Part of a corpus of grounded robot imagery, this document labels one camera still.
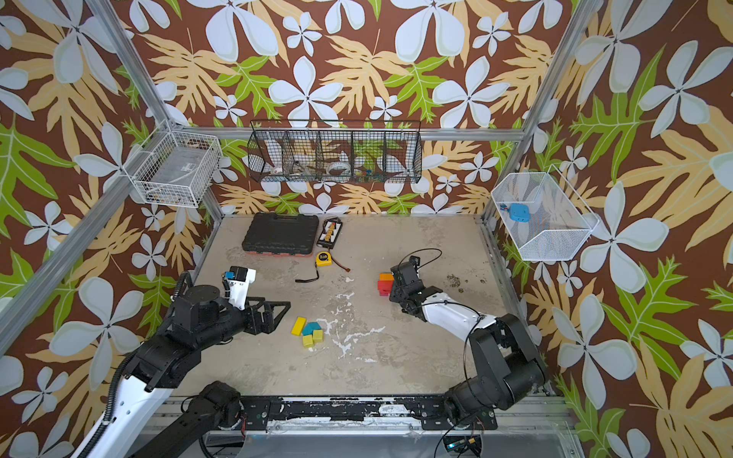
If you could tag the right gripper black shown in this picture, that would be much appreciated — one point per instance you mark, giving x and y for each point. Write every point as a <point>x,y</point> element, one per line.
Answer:
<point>403,281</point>

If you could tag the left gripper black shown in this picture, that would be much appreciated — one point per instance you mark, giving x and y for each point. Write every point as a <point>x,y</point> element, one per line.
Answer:
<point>270,322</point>

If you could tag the red block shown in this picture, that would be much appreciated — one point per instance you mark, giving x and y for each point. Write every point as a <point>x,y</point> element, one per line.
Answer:
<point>384,287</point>

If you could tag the yellow rectangular block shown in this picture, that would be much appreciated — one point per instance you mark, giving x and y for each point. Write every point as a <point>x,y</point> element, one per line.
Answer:
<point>299,326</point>

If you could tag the teal block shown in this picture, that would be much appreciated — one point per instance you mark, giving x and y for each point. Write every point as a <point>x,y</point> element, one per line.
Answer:
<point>310,328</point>

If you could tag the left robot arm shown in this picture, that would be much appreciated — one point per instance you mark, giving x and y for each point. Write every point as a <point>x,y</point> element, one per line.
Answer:
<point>199,317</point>

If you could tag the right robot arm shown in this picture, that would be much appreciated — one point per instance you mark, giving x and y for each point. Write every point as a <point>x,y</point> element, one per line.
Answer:
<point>507,362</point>

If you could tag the yellow tape measure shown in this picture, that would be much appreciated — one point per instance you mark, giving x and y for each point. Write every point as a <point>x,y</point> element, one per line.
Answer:
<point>322,259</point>

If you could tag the black tool case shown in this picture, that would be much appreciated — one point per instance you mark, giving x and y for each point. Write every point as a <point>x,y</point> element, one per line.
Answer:
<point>275,234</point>

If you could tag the blue object in basket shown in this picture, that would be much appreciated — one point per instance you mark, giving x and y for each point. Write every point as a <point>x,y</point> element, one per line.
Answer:
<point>519,212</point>

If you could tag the white mesh basket right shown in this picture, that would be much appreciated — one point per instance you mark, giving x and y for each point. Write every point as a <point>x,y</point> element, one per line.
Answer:
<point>561,222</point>

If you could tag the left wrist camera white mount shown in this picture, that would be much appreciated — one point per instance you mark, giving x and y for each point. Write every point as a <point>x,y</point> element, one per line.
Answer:
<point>236,283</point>

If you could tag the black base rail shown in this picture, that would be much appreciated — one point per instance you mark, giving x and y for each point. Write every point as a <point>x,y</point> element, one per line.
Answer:
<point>427,412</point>

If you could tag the black wire basket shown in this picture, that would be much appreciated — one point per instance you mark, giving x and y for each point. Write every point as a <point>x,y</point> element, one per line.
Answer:
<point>341,151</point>

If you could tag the white wire basket left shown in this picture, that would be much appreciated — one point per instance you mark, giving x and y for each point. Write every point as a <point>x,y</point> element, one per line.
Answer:
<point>174,167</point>

